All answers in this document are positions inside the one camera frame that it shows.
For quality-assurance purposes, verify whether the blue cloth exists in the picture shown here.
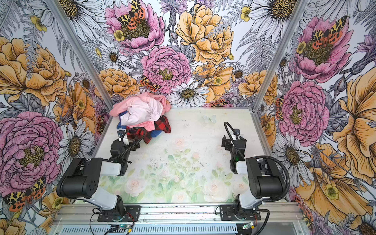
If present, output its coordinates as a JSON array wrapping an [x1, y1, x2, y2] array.
[[117, 111, 162, 139]]

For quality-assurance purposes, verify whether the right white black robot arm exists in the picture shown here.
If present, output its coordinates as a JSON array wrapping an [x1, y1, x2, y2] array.
[[219, 137, 290, 221]]

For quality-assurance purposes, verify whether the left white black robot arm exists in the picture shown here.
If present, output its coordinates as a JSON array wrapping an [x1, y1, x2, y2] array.
[[56, 139, 141, 222]]

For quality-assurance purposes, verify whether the red black plaid cloth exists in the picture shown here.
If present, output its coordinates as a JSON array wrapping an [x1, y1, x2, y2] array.
[[126, 116, 171, 144]]

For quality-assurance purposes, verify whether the pink cloth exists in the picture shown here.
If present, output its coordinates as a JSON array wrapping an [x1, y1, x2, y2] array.
[[109, 92, 171, 132]]

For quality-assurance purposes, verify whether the pale lilac white cloth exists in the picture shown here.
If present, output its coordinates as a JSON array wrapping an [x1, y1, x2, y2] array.
[[119, 98, 164, 126]]

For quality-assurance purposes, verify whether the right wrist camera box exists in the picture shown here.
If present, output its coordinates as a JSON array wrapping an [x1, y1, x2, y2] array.
[[232, 129, 241, 140]]

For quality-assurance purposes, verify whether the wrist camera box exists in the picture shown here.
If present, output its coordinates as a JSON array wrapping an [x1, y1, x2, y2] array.
[[117, 129, 129, 145], [232, 129, 241, 140]]

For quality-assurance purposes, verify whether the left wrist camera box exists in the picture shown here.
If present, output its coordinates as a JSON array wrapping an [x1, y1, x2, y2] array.
[[117, 129, 129, 145]]

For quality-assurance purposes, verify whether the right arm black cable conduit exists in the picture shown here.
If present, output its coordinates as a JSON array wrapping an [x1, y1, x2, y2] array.
[[224, 121, 290, 203]]

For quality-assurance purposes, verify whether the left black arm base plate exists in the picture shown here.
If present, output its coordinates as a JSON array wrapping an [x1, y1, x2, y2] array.
[[97, 205, 141, 222]]

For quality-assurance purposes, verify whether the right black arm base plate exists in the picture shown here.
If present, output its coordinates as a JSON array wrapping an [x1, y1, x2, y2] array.
[[218, 205, 261, 221]]

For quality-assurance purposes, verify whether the aluminium front rail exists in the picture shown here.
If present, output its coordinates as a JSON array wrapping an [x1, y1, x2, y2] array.
[[53, 201, 304, 226]]

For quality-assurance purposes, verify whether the left aluminium corner post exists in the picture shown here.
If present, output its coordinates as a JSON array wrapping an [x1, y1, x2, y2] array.
[[46, 1, 114, 110]]

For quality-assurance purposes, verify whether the aluminium corner post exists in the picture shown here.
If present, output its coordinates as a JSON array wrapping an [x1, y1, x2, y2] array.
[[252, 0, 308, 112], [46, 1, 114, 110]]

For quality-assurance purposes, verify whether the right aluminium corner post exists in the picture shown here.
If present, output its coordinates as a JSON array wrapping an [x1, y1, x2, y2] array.
[[252, 0, 308, 112]]

